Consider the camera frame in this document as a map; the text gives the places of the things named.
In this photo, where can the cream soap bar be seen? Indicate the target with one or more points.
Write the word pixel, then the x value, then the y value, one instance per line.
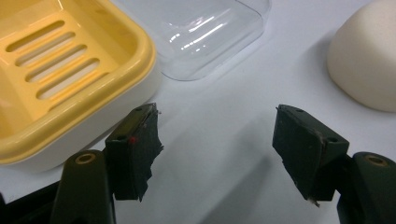
pixel 367 59

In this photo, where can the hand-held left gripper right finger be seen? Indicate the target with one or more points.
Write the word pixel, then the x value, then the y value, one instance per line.
pixel 308 155

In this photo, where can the clear plastic soap dish lid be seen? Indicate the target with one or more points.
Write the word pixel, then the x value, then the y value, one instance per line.
pixel 202 34

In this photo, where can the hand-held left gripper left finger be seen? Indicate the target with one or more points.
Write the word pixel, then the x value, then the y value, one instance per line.
pixel 130 161

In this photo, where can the yellow and white soap dish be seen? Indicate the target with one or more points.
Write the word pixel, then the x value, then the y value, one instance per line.
pixel 62 77

